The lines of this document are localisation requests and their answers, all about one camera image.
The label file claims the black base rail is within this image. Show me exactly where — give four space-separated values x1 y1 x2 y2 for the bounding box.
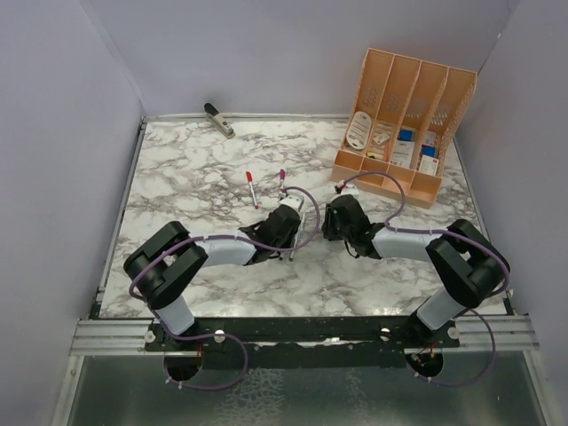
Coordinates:
144 316 460 370

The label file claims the peach desk organizer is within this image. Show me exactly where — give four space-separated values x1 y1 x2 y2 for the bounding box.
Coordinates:
331 48 477 209

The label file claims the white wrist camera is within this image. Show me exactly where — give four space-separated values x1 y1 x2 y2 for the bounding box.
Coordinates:
334 181 359 198
278 191 305 216

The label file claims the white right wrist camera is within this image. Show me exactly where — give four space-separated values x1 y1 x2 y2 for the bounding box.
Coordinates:
334 181 359 198

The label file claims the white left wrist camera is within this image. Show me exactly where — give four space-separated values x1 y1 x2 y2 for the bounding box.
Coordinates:
278 191 305 216

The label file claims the white oval perforated item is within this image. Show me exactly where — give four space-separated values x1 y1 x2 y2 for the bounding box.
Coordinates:
345 111 372 151

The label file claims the aluminium frame profile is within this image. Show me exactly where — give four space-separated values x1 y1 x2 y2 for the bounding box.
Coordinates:
70 319 152 356

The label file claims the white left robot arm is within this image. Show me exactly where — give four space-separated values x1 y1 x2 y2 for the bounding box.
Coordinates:
123 204 301 351

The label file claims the white pen red ink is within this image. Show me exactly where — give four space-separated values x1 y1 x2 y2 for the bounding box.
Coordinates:
248 180 259 209

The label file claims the black grey stapler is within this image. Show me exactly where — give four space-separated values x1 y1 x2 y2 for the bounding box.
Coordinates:
203 103 235 138

